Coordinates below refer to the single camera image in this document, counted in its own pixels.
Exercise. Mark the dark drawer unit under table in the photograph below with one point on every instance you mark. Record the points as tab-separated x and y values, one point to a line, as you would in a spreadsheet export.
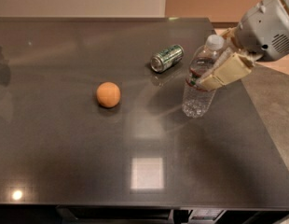
145	215

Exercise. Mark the green soda can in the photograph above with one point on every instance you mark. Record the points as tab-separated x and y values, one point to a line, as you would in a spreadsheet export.
165	59

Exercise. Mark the orange fruit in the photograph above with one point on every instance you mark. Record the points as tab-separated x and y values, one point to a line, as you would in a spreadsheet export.
108	94

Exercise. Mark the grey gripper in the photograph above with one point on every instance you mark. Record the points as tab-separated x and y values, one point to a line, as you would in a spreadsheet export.
265	28

